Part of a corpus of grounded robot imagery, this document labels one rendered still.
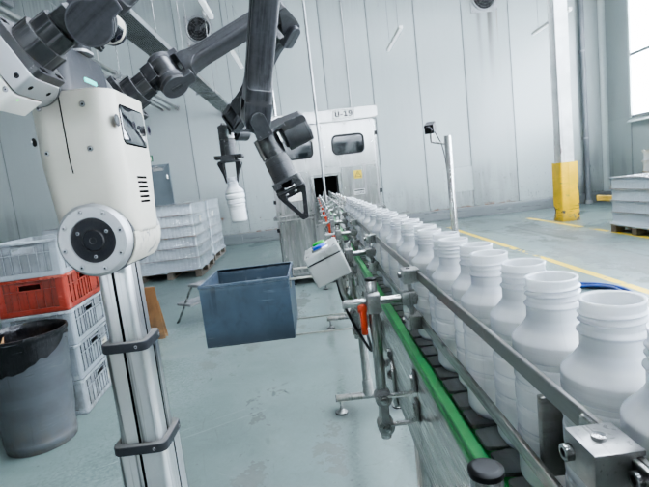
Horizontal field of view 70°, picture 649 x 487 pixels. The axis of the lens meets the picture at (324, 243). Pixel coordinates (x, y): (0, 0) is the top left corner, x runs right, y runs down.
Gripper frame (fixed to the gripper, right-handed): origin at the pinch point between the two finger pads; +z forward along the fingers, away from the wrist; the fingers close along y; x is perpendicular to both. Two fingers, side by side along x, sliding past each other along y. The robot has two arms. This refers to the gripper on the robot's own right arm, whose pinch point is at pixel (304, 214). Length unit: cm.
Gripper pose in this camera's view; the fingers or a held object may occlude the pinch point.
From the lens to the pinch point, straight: 106.9
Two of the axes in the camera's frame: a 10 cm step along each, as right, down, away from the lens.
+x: -8.9, 4.5, 0.4
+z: 4.5, 8.8, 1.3
